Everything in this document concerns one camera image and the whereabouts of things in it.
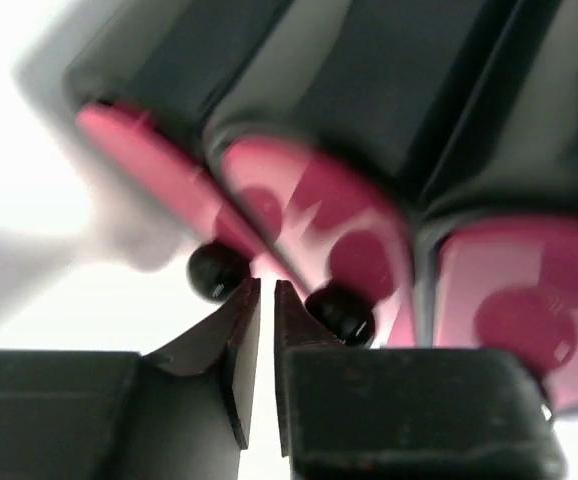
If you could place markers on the pink top drawer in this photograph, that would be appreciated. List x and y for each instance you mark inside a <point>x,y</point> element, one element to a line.
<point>512,283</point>

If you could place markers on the black drawer cabinet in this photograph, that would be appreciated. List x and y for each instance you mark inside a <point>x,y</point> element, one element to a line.
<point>457,111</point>

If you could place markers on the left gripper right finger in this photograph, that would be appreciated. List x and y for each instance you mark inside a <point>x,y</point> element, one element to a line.
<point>416,413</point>

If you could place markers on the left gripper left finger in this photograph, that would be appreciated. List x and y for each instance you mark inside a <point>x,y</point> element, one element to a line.
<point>180,412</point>

